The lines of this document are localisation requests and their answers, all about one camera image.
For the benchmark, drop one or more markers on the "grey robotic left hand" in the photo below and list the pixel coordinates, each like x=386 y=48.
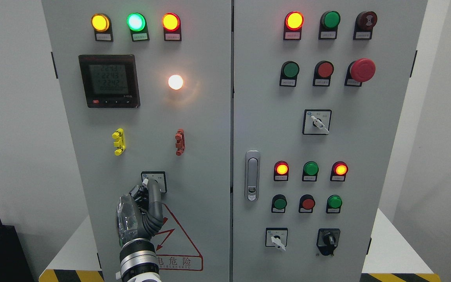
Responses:
x=133 y=222

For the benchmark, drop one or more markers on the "white rotary switch door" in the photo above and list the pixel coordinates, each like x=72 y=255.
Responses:
x=159 y=177

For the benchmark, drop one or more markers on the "silver black robot forearm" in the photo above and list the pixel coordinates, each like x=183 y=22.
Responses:
x=138 y=262

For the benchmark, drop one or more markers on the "red electric hazard warning sticker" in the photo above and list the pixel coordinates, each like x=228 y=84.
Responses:
x=174 y=249

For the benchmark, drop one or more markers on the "yellow terminal connector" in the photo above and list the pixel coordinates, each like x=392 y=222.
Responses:
x=119 y=141

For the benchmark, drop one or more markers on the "red terminal connector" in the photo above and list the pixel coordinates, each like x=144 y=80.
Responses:
x=180 y=142

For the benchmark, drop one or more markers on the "left grey cabinet door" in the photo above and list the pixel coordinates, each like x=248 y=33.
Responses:
x=198 y=181

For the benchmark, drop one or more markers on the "grey cabinet door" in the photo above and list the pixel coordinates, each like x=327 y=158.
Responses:
x=198 y=181
x=269 y=118

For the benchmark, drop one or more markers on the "black digital power meter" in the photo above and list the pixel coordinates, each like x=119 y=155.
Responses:
x=110 y=80

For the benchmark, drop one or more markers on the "clear small light bulb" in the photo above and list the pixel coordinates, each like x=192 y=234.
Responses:
x=175 y=82

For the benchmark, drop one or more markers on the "green push button lower left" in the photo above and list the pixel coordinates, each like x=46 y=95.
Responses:
x=278 y=204

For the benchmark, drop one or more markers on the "green push button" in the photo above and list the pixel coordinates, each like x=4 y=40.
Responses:
x=288 y=74
x=278 y=204
x=334 y=204

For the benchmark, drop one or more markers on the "red lit lamp middle left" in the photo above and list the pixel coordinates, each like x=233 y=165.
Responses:
x=281 y=171

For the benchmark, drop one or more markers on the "red lit lamp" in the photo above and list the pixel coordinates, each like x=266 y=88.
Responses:
x=281 y=171
x=292 y=29
x=339 y=171

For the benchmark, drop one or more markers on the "red push button lower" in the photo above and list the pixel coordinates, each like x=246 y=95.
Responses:
x=306 y=204

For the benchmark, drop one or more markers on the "red push button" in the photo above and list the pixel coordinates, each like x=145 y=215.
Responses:
x=322 y=74
x=306 y=204

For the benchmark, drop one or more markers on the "green lamp middle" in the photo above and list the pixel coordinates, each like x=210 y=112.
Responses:
x=310 y=172

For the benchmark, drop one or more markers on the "green lit indicator lamp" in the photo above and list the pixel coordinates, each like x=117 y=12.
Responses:
x=138 y=27

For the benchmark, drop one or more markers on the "red lit lamp left door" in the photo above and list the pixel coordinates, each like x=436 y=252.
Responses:
x=171 y=27

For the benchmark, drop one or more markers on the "yellow indicator lamp top left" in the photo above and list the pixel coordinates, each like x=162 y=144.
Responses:
x=102 y=27

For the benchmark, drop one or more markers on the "green push button lower right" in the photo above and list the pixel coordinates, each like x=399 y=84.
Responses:
x=334 y=204

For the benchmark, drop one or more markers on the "red lit lamp middle right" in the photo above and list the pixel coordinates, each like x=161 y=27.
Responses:
x=339 y=171

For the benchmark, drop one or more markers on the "green push button upper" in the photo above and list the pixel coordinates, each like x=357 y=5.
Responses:
x=288 y=74

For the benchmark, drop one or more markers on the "right grey cabinet door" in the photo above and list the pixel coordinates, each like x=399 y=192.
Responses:
x=269 y=118

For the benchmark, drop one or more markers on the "red push button upper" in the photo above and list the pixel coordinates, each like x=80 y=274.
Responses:
x=322 y=74

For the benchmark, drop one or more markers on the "red lit lamp right top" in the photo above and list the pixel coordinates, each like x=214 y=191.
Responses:
x=292 y=29

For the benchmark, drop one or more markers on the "white platform with hazard stripes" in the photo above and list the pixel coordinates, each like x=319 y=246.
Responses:
x=390 y=258

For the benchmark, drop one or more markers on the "red emergency stop mushroom button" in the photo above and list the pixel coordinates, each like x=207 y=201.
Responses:
x=359 y=71

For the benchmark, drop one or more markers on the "green lamp right top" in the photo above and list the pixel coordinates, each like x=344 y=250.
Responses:
x=328 y=27

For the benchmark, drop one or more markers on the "dark red buzzer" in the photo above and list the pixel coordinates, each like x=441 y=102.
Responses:
x=364 y=25

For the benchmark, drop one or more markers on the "silver cabinet door handle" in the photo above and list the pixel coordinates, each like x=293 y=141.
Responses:
x=252 y=162

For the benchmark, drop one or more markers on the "white rotary switch lower right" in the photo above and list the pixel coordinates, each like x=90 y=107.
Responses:
x=276 y=238

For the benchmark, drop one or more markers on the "white rotary switch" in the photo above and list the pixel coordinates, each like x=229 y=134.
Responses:
x=316 y=122
x=276 y=238

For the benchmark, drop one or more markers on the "black rotary selector switch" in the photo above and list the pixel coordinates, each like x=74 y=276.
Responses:
x=327 y=240

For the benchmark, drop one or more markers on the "white rotary switch upper right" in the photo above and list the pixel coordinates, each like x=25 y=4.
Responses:
x=316 y=122

